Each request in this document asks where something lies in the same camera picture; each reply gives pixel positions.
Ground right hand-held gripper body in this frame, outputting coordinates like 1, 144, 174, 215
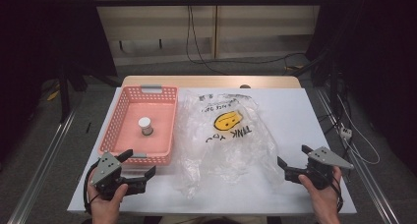
284, 146, 355, 191

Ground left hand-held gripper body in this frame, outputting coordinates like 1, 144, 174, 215
86, 150, 148, 201

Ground pink perforated plastic basket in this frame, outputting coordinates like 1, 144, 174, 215
97, 84, 180, 167

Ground small round bottle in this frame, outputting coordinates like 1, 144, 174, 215
138, 116, 155, 137

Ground clear printed plastic bag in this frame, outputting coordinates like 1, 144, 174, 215
171, 89, 286, 199

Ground person's right hand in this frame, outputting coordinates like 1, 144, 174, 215
297, 166, 344, 215

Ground person's left hand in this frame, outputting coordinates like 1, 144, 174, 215
87, 169, 130, 216

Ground white power strip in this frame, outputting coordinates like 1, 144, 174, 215
338, 126, 354, 140

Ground black metal stand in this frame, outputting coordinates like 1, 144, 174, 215
56, 62, 122, 124

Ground yellow floor tape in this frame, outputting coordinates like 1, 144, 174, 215
46, 88, 61, 102

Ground dark curtain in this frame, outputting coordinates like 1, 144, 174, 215
0, 0, 118, 164
305, 0, 417, 168

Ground black horizontal metal bar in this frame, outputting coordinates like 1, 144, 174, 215
92, 0, 325, 8

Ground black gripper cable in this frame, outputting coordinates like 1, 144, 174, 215
329, 174, 345, 214
83, 160, 100, 216

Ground aluminium frame rail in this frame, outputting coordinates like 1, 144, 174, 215
314, 86, 400, 224
5, 95, 87, 224

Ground white cable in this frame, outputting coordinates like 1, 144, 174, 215
336, 94, 382, 166

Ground black hanging power cable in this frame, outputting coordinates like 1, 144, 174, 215
185, 4, 307, 76

